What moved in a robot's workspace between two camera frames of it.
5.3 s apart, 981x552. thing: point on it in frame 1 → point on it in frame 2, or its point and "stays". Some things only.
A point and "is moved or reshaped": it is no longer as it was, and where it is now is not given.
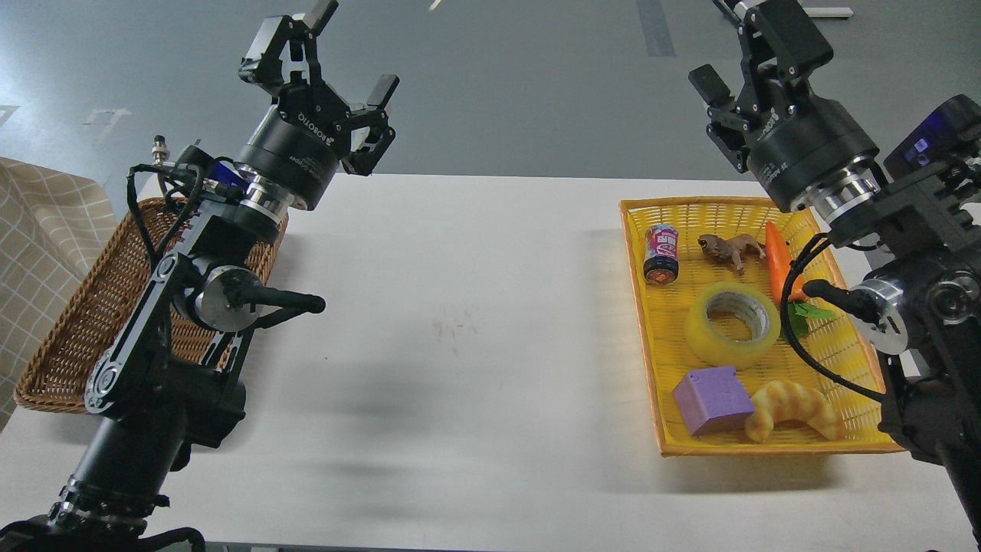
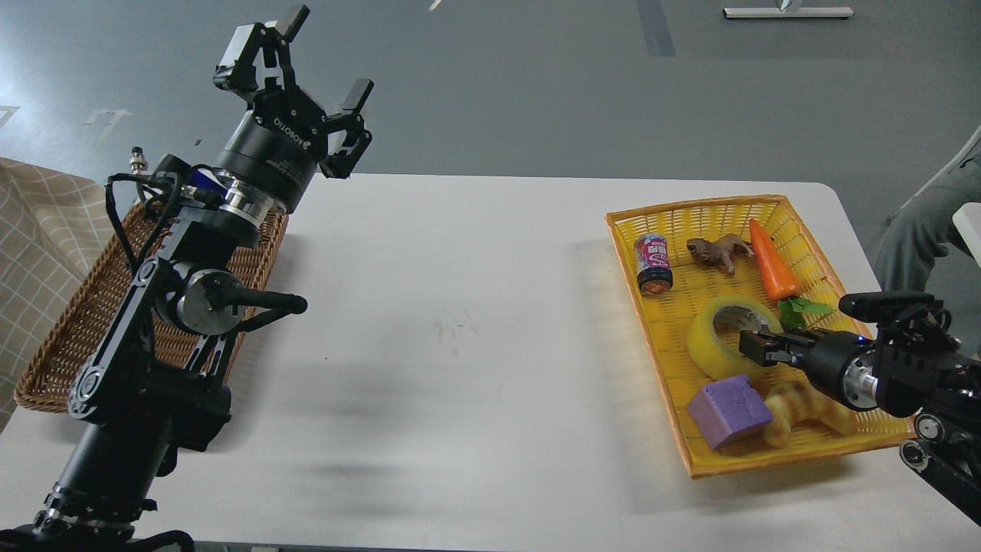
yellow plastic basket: [741, 361] stays
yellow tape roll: [712, 346] is moved or reshaped
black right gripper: [800, 139] → [842, 363]
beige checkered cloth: [53, 220] stays
